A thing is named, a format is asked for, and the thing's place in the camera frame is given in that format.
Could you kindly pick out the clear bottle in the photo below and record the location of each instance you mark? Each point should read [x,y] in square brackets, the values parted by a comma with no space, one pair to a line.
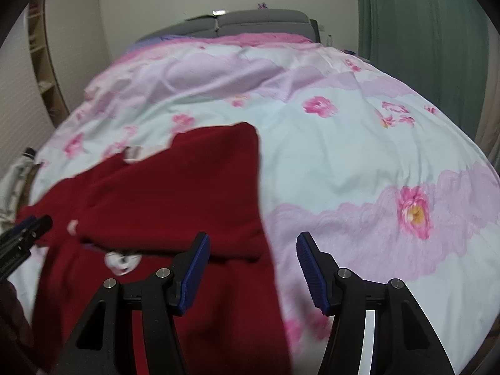
[329,40]

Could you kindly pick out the pink floral blanket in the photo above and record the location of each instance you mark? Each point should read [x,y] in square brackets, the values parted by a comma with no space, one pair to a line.
[332,144]

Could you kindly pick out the small purple object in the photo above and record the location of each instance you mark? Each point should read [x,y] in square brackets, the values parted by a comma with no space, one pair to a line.
[263,6]

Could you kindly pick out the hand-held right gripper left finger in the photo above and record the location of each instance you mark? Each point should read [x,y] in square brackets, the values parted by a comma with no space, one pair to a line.
[193,273]

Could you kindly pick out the green curtain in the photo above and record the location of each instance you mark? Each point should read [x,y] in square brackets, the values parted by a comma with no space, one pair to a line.
[414,39]

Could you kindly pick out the red garment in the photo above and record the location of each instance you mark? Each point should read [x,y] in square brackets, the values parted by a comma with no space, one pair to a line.
[175,195]

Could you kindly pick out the white ribbed wardrobe door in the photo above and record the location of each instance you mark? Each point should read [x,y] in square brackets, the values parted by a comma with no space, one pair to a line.
[19,105]

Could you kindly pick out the wooden open shelf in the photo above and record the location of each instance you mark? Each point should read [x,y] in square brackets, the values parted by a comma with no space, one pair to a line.
[41,58]

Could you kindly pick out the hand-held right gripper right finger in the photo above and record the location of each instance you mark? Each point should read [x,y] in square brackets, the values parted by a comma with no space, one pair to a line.
[310,273]

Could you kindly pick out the white patterned cloth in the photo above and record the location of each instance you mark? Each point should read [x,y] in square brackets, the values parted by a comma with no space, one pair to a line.
[15,187]

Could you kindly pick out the grey upholstered headboard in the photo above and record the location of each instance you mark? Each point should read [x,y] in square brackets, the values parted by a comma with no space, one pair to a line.
[258,23]

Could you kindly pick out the lavender pillow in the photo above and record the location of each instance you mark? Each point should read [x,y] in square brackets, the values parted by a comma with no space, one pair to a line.
[168,39]

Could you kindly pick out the small black object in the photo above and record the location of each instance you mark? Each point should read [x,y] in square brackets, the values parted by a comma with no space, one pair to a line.
[28,153]

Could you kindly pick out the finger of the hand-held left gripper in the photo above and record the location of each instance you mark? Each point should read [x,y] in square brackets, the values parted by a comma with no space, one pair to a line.
[37,226]

